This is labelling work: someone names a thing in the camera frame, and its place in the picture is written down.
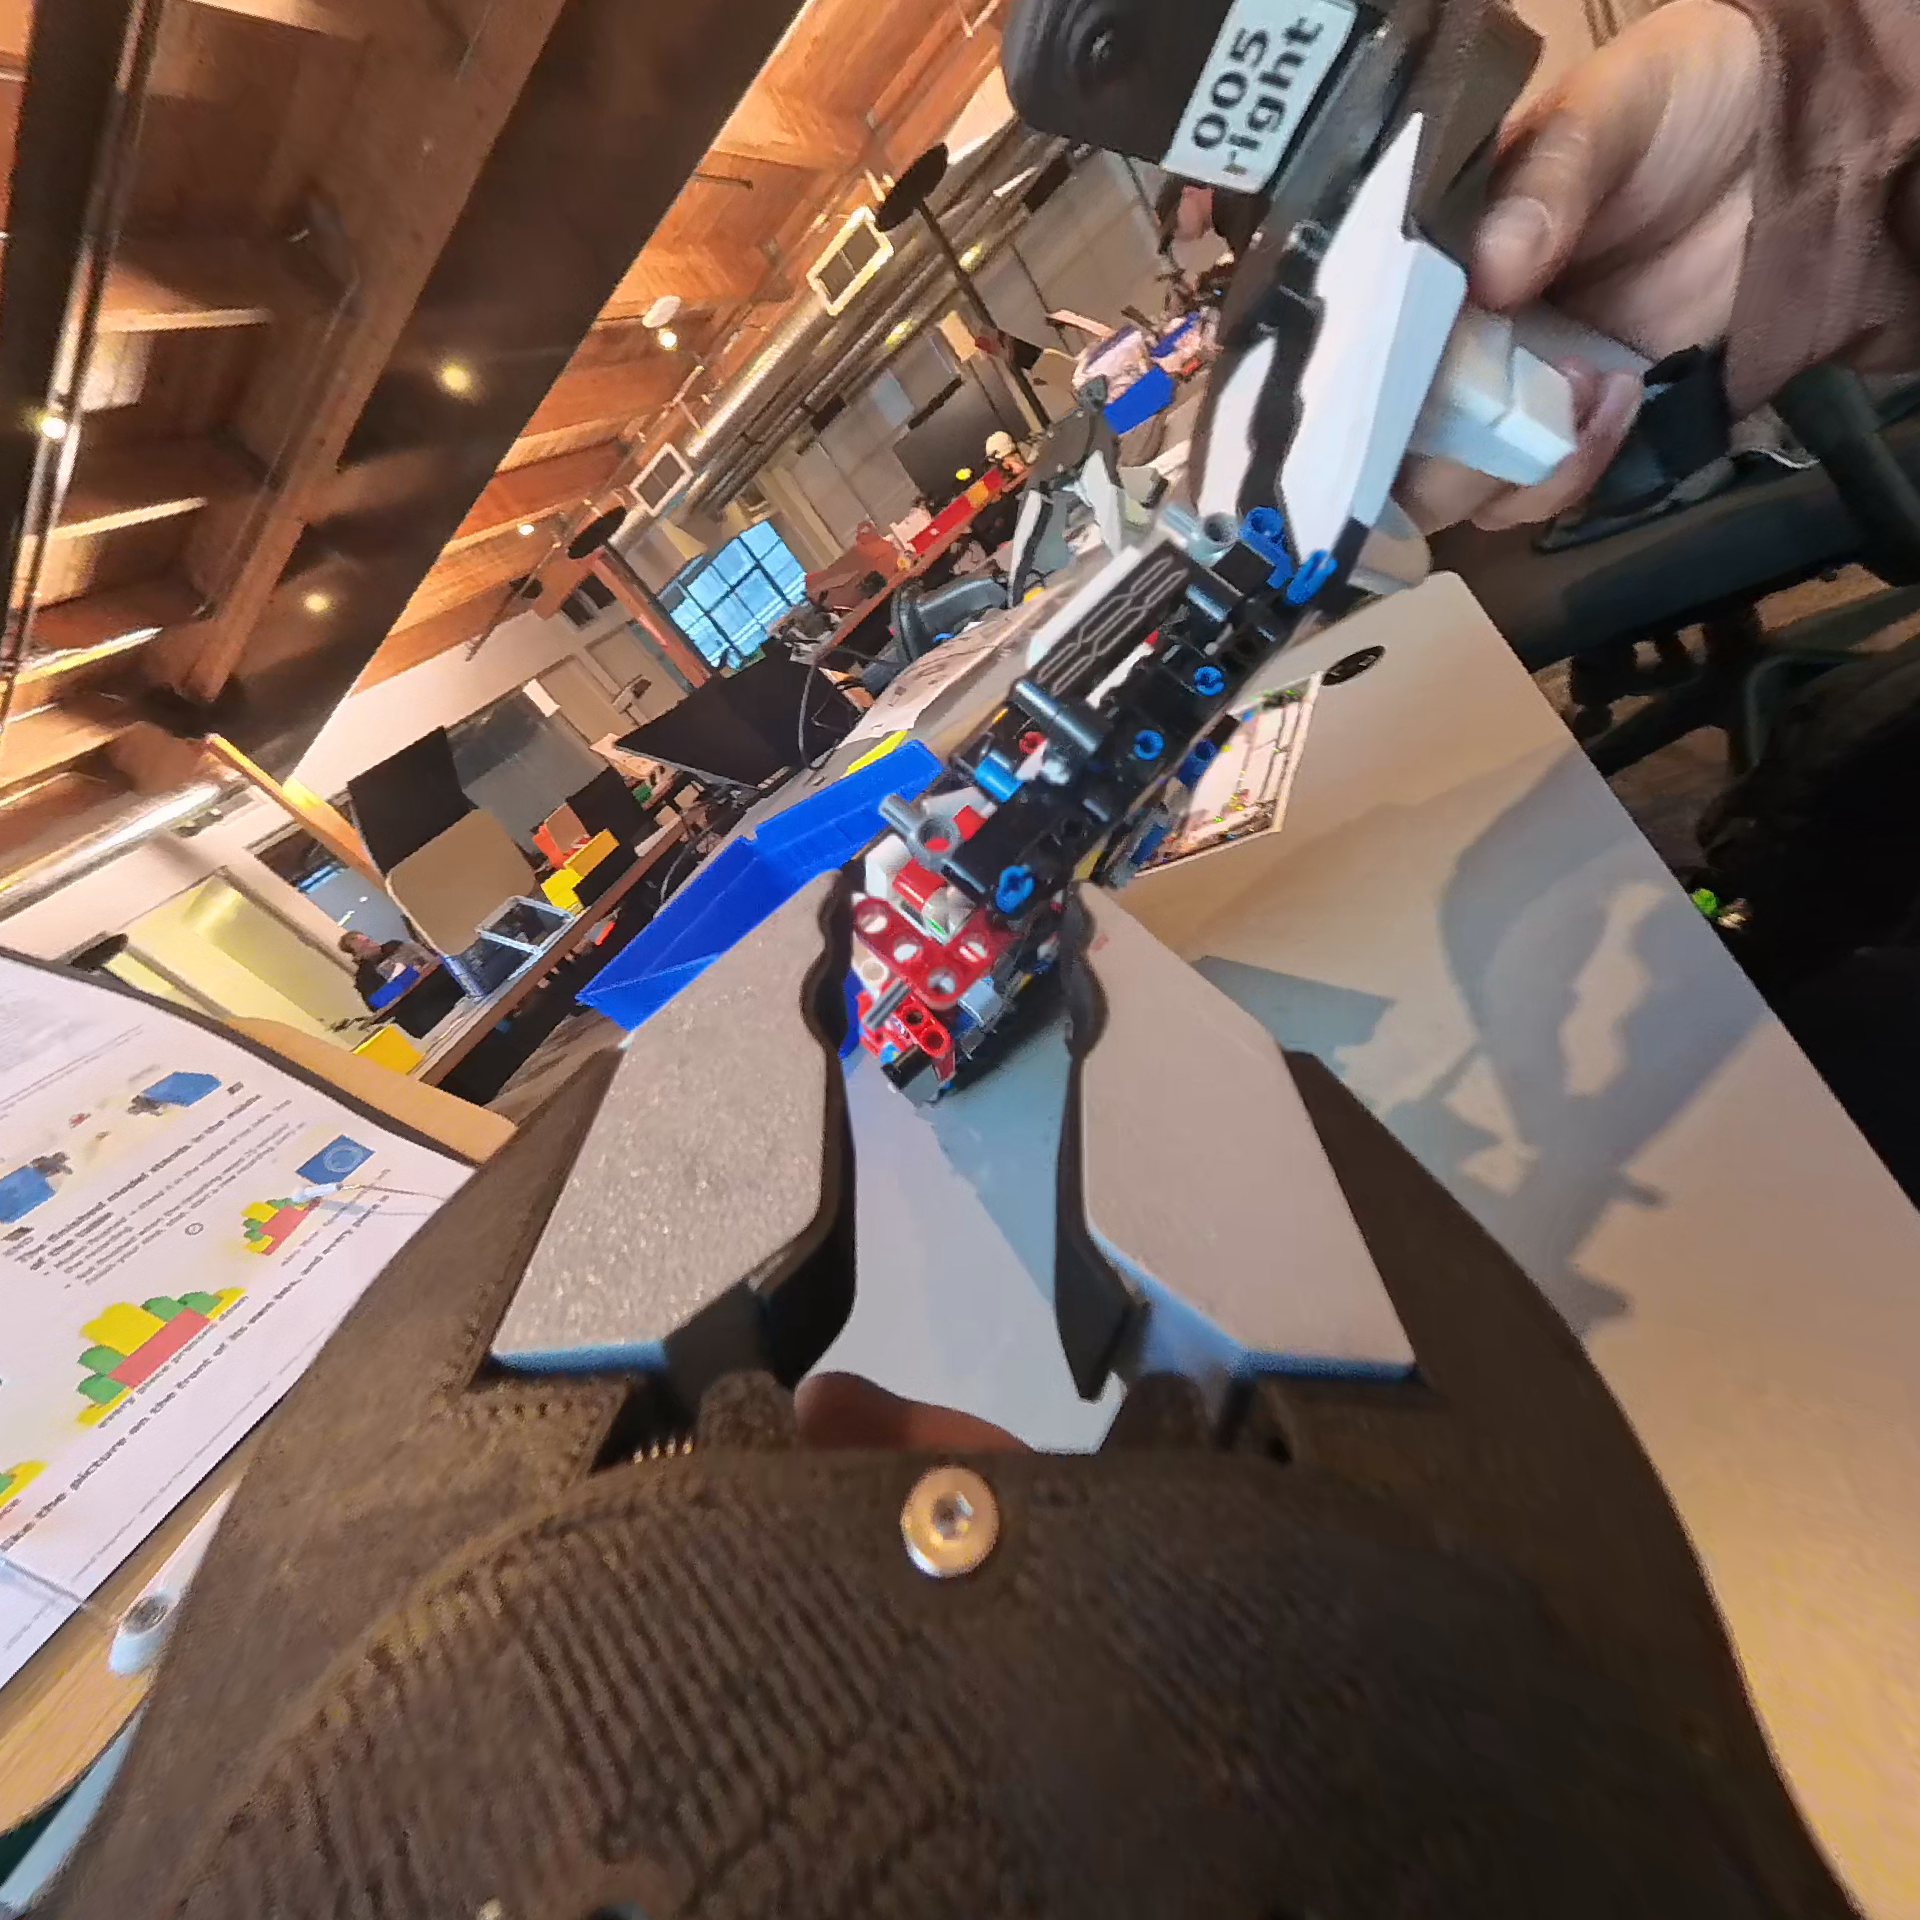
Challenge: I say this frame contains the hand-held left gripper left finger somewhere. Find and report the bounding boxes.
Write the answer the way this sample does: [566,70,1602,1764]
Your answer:
[489,870,859,1378]

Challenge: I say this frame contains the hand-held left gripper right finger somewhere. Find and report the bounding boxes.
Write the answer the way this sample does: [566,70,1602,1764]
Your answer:
[1053,888,1420,1400]

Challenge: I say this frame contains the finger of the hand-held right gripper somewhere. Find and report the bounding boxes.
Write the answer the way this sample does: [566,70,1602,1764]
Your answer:
[1280,111,1469,568]
[1188,334,1280,515]

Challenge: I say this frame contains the brick-built toy race car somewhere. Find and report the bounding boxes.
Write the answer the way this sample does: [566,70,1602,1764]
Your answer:
[852,508,1337,1103]

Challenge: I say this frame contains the person's right forearm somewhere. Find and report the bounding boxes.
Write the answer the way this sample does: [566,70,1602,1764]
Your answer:
[1717,0,1920,414]

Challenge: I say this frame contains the person's right hand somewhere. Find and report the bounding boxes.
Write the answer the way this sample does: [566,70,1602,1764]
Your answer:
[1392,0,1769,538]

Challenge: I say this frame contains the spare grey black gripper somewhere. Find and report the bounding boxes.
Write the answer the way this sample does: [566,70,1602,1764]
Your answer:
[1008,440,1169,600]

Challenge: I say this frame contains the building-block instruction sheet on board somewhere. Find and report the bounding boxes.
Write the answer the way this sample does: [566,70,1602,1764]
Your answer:
[0,943,518,1834]

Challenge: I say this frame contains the black handheld device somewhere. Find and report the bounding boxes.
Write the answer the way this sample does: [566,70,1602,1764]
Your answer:
[891,575,1011,662]

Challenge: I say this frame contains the holographic sticker sheet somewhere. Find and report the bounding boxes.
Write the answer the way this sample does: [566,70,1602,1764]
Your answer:
[1132,674,1321,874]

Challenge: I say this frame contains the white printed sheet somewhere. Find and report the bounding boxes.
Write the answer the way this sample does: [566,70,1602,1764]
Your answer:
[884,631,1052,706]

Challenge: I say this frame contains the black office chair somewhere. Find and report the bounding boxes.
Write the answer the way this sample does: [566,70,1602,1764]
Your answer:
[1477,367,1920,767]

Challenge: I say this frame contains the black monitor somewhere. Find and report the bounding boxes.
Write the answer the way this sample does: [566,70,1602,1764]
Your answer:
[614,651,864,798]
[348,726,467,879]

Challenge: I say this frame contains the printed instruction paper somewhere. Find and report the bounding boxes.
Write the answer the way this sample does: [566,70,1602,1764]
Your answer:
[0,950,473,1688]

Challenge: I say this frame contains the paned window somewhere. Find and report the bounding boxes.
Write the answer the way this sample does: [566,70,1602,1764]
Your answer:
[661,520,805,662]

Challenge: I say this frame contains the black backpack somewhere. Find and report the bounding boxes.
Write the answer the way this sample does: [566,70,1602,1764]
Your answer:
[1688,704,1920,1021]

